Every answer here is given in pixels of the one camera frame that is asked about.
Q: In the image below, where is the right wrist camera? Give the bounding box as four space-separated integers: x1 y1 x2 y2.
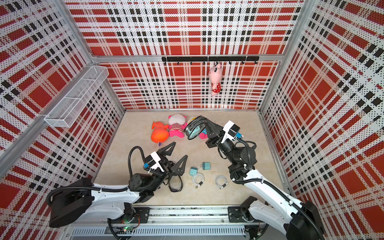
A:
223 121 243 142

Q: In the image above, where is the teal charger right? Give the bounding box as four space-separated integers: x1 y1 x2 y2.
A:
202 162 211 171

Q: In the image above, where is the teal charger top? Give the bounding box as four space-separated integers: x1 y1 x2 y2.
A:
189 126 204 140

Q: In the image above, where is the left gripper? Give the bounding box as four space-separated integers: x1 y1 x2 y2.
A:
148 142 187 192

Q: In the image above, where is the white coiled cable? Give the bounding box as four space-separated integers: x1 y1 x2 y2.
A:
214 175 229 190
191 173 205 189

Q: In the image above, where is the white coiled cable right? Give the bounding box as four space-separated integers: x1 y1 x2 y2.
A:
214 175 229 190

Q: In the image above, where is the teal charger bottom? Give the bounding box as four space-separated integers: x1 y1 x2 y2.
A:
189 167 198 176

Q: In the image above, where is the white coiled cable middle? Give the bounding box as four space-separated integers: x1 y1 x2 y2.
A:
191 173 205 189

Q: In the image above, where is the black cable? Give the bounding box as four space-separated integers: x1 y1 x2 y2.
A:
183 117 208 141
167 173 184 193

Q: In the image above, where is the pink striped plush doll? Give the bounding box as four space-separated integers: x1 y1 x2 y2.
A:
168 114 187 138

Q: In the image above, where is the black hook rail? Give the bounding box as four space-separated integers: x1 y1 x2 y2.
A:
162 56 260 64

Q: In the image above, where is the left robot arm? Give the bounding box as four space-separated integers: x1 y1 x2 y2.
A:
46 142 188 228

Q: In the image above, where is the teal charger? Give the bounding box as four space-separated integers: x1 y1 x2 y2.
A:
189 126 204 140
189 167 198 176
202 162 211 171

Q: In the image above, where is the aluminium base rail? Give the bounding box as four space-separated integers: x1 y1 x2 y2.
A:
61 204 314 240

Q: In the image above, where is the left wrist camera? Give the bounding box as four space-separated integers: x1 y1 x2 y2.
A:
143 152 165 173

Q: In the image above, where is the pink hanging plush toy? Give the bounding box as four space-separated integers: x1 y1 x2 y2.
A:
209 63 223 96

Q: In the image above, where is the orange plush toy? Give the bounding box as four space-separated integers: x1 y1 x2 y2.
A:
151 122 169 144

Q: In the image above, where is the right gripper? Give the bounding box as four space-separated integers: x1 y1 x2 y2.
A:
205 119 238 165

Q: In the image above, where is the white wire mesh basket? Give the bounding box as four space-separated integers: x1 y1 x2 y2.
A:
45 66 109 128

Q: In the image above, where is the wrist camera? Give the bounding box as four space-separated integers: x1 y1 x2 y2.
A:
143 152 165 173
223 121 243 142

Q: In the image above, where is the black cable top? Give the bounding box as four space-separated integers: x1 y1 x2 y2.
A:
183 117 208 141

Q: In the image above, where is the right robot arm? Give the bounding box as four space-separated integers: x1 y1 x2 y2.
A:
184 116 325 240

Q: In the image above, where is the black coiled cable bottom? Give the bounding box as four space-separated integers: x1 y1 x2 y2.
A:
167 173 184 193

